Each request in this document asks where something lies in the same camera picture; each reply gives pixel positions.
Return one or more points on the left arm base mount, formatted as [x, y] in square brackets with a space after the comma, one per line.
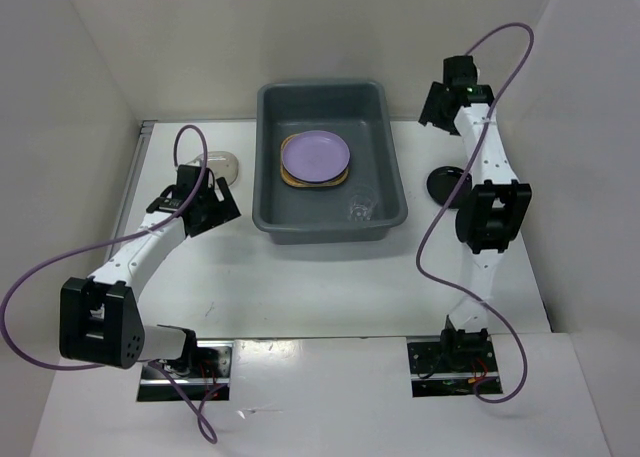
[209, 376]

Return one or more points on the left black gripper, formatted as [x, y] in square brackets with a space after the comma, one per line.
[224, 209]

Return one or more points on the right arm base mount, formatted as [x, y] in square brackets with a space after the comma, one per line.
[434, 375]

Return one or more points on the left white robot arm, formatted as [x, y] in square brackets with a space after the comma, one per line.
[100, 322]

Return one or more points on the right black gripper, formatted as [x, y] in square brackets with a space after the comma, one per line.
[430, 112]

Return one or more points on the clear square small dish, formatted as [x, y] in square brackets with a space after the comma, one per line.
[221, 164]

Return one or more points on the purple round plate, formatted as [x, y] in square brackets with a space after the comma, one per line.
[315, 157]

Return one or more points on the black round plate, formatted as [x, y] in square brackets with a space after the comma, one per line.
[442, 180]

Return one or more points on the grey plastic bin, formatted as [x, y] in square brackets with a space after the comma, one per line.
[356, 111]

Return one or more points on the clear plastic cup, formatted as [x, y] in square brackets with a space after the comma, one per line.
[361, 204]

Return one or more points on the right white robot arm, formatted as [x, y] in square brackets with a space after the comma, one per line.
[490, 204]

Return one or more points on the woven bamboo square tray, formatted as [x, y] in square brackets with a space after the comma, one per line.
[290, 181]

